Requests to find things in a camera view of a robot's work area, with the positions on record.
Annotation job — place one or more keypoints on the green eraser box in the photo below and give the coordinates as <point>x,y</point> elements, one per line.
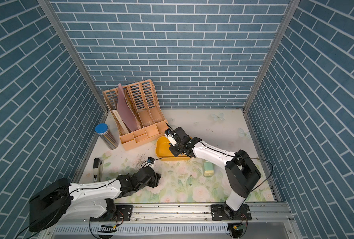
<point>208,169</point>

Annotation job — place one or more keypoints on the beige file book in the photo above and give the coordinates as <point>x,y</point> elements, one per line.
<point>121,125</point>

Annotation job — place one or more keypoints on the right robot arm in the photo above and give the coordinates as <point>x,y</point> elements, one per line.
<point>241,171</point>

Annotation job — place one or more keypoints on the black silver stapler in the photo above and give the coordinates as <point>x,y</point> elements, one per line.
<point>97,170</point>

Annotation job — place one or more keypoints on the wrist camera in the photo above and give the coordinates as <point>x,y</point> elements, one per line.
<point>171,136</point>
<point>150,161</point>

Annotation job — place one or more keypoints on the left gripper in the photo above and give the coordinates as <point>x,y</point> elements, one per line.
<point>155,180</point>

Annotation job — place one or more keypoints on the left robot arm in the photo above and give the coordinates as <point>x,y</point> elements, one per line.
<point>63,200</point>

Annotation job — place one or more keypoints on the yellow plastic storage box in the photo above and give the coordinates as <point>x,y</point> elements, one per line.
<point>163,151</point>

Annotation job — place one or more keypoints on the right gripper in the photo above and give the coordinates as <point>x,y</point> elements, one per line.
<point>174,152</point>

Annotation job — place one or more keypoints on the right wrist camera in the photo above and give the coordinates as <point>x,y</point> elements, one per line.
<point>171,136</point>

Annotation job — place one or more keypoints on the blue-lid pencil tube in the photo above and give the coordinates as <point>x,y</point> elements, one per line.
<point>104,133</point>

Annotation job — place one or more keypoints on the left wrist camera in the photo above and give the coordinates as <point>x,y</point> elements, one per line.
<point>150,161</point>

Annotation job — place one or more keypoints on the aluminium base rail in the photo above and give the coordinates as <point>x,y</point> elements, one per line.
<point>185,221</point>

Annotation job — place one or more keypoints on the purple folder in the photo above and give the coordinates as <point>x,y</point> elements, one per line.
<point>125,111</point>

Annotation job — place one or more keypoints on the peach desk file organizer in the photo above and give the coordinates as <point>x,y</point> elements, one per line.
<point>143,101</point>

